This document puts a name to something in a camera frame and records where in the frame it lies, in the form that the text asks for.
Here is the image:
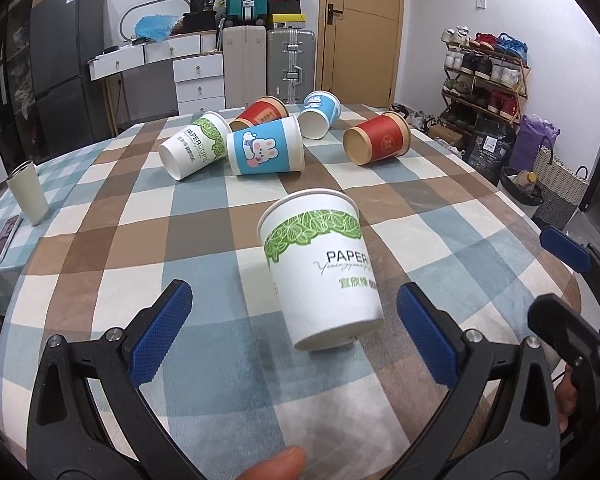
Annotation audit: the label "white green leaf paper cup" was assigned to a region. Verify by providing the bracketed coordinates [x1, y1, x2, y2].
[257, 188, 385, 352]

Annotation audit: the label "right red paper cup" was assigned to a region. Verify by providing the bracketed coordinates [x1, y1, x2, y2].
[342, 112, 412, 166]

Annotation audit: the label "red paper cup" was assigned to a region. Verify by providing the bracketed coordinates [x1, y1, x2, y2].
[230, 96, 289, 131]
[342, 112, 412, 166]

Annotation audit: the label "far blue paper cup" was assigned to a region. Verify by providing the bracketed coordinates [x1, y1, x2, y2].
[298, 90, 341, 140]

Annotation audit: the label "lying white green paper cup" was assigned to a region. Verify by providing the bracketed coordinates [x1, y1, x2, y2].
[158, 112, 232, 181]

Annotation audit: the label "blue bunny paper cup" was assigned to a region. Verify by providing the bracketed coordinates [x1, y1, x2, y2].
[226, 116, 306, 176]

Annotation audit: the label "far red paper cup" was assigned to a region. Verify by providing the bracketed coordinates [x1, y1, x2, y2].
[230, 96, 289, 131]

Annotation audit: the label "right hand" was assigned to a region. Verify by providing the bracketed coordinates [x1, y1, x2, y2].
[555, 365, 578, 434]

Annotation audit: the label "left hand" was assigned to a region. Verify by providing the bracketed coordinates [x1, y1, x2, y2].
[237, 446, 306, 480]

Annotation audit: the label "woven basket bag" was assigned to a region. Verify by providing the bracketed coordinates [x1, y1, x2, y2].
[533, 146, 588, 230]

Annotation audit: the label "purple bag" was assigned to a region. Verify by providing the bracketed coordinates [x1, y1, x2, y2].
[509, 114, 560, 171]

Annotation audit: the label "black paper bag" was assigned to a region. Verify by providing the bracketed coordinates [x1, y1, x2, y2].
[464, 130, 516, 185]

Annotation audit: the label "checked tablecloth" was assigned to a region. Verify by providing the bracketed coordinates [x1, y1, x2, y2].
[0, 105, 581, 479]

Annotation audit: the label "shoe rack with shoes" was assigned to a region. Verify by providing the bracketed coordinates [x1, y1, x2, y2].
[440, 26, 531, 132]

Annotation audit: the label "smartphone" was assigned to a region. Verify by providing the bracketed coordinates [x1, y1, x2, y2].
[0, 214, 22, 262]

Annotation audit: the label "cream tumbler mug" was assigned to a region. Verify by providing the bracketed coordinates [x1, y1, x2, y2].
[6, 160, 48, 226]

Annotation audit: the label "wooden door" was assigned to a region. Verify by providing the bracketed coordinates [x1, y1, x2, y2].
[316, 0, 404, 107]

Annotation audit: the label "silver suitcase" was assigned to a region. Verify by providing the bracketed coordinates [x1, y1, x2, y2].
[266, 28, 315, 104]

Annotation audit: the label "white drawer desk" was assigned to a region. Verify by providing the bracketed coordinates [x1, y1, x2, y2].
[87, 30, 225, 128]

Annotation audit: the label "beige suitcase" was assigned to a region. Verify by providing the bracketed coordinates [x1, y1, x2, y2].
[223, 25, 266, 108]

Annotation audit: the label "black glass cabinet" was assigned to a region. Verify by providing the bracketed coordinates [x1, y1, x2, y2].
[0, 0, 46, 172]

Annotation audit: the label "stacked shoe boxes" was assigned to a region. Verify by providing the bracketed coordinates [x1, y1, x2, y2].
[266, 0, 308, 31]

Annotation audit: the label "black refrigerator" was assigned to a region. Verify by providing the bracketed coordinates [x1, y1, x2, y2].
[30, 0, 111, 158]

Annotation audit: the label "blue plastic bag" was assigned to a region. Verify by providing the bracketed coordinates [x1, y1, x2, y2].
[134, 14, 181, 41]

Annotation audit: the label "black handbag on desk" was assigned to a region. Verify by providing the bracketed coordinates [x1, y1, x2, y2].
[182, 0, 216, 34]

